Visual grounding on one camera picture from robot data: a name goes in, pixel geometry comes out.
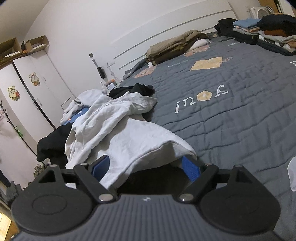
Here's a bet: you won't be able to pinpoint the white wardrobe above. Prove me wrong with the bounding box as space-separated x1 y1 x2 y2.
1 50 75 142

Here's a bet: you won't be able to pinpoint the shoes on rack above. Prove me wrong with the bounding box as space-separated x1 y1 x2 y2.
33 164 46 178

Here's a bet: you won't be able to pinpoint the white bed headboard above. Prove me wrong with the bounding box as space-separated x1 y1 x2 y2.
111 1 236 78

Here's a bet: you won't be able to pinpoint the black clothes pile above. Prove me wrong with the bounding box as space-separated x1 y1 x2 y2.
37 83 155 169

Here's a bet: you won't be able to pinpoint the large cardboard box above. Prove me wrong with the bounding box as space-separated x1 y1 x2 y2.
0 38 23 68

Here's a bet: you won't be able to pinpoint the stack of folded clothes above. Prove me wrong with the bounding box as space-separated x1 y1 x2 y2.
214 14 295 56

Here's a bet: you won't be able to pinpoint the white pillow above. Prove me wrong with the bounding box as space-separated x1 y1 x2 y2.
188 39 211 51

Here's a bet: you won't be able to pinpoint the white t-shirt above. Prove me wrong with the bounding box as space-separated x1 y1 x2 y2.
65 92 197 189

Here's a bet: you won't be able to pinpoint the grey quilted bedspread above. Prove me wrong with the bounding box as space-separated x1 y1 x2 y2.
120 32 296 207

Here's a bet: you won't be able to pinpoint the folded brown blanket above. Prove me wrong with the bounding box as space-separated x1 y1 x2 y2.
145 30 209 65

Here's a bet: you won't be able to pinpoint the light grey hoodie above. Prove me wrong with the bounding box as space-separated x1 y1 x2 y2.
60 89 108 125

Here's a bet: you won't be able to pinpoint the small cardboard box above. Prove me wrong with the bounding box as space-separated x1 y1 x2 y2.
21 35 49 55

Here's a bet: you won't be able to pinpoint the blue patterned pillow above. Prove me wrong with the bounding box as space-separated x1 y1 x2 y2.
63 107 89 125

